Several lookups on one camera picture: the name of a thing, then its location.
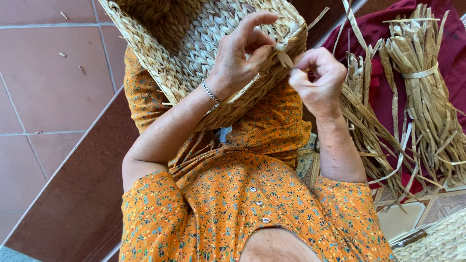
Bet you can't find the dried straw strand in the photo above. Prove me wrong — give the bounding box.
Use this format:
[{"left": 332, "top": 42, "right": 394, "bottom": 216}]
[{"left": 271, "top": 42, "right": 295, "bottom": 70}]

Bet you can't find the woven straw basket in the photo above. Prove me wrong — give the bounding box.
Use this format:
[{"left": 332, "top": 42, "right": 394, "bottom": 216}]
[{"left": 98, "top": 0, "right": 308, "bottom": 132}]

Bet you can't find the person's right hand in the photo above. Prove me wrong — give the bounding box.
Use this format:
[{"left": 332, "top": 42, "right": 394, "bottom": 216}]
[{"left": 288, "top": 47, "right": 347, "bottom": 119}]

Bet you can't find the orange floral dress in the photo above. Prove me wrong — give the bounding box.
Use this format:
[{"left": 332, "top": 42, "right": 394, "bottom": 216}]
[{"left": 118, "top": 47, "right": 398, "bottom": 262}]

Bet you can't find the brown-handled knife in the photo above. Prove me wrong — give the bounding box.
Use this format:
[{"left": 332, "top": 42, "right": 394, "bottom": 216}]
[{"left": 388, "top": 227, "right": 431, "bottom": 250}]

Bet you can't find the woven straw mat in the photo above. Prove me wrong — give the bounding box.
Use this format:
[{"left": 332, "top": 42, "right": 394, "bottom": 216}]
[{"left": 391, "top": 208, "right": 466, "bottom": 262}]

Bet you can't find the silver bracelet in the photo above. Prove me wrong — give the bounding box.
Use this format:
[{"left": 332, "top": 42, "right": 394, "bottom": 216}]
[{"left": 201, "top": 78, "right": 223, "bottom": 106}]

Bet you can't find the loose bundle of dried straw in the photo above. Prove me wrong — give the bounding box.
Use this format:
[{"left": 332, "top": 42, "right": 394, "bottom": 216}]
[{"left": 333, "top": 0, "right": 419, "bottom": 214}]

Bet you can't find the person's left hand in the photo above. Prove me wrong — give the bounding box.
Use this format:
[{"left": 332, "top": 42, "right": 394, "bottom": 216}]
[{"left": 206, "top": 11, "right": 279, "bottom": 102}]

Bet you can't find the maroon cloth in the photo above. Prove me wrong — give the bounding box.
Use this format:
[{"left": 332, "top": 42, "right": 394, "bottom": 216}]
[{"left": 322, "top": 0, "right": 466, "bottom": 194}]

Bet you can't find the tied bundle of dried straw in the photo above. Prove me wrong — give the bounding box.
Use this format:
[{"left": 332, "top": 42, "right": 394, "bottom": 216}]
[{"left": 379, "top": 4, "right": 466, "bottom": 187}]

